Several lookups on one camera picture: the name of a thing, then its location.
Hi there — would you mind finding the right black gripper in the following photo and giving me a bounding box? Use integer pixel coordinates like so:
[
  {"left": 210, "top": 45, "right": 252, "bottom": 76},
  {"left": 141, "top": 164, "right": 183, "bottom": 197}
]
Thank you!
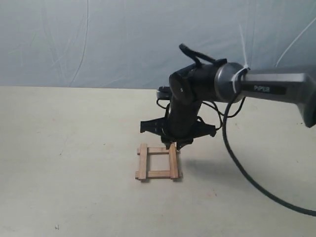
[{"left": 140, "top": 98, "right": 217, "bottom": 151}]

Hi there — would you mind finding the wooden stick with holes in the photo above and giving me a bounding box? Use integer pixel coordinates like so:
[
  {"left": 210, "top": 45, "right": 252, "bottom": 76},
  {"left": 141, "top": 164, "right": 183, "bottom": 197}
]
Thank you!
[
  {"left": 137, "top": 147, "right": 169, "bottom": 156},
  {"left": 146, "top": 170, "right": 171, "bottom": 179}
]

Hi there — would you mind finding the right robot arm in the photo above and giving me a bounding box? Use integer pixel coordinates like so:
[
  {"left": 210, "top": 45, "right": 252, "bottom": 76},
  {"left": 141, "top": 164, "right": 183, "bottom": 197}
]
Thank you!
[{"left": 140, "top": 62, "right": 316, "bottom": 149}]

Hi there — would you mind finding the white zip tie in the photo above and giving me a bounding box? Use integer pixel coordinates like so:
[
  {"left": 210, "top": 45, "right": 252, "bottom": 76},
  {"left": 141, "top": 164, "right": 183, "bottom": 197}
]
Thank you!
[{"left": 232, "top": 24, "right": 250, "bottom": 94}]

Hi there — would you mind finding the grey-blue backdrop cloth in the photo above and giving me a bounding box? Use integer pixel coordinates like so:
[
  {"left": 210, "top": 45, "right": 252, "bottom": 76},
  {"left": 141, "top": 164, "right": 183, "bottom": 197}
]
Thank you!
[{"left": 0, "top": 0, "right": 316, "bottom": 88}]

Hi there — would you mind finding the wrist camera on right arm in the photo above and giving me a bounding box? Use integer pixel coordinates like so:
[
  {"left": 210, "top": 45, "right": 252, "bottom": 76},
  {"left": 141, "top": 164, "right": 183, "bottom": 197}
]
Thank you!
[{"left": 156, "top": 86, "right": 172, "bottom": 100}]

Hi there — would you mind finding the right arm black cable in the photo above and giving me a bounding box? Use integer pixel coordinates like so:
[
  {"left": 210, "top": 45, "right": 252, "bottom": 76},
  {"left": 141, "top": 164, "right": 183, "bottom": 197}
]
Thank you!
[{"left": 156, "top": 43, "right": 316, "bottom": 217}]

